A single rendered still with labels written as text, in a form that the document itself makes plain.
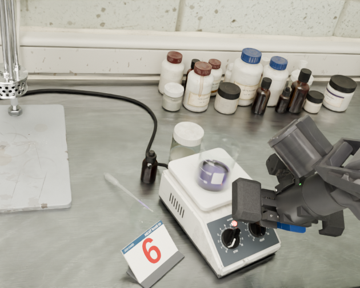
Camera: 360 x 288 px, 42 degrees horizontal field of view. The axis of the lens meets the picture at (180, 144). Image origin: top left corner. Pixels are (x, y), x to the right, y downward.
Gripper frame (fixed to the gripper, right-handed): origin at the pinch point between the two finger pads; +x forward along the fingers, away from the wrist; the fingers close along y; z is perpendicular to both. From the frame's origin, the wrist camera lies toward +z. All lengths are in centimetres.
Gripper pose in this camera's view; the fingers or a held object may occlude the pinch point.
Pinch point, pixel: (270, 216)
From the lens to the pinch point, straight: 76.1
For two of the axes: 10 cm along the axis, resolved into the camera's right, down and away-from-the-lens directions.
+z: 0.5, -9.1, 4.1
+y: -9.2, -2.0, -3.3
